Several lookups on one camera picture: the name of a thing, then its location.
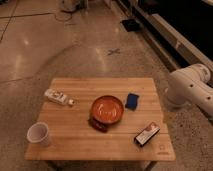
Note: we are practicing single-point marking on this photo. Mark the white small bottle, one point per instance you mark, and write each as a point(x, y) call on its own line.
point(58, 97)

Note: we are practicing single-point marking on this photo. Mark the blue sponge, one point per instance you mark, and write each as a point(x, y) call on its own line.
point(132, 101)

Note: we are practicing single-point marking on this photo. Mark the wooden folding table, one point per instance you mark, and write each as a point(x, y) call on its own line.
point(76, 135)

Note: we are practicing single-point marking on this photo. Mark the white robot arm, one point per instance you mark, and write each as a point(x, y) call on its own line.
point(190, 84)

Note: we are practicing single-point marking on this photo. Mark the black floor plate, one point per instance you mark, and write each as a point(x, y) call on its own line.
point(130, 25)

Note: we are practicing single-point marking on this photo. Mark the white plastic cup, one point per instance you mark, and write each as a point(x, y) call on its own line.
point(39, 133)

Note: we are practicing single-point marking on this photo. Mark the orange ceramic bowl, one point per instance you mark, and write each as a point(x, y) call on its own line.
point(107, 109)

